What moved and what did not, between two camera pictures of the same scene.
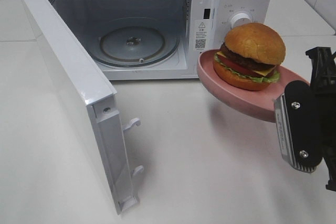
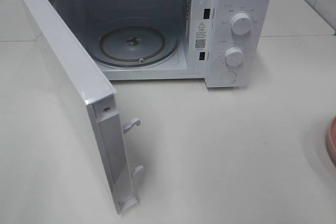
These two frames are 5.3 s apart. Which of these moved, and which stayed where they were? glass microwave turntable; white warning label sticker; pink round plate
Moved: pink round plate
Stayed: glass microwave turntable; white warning label sticker
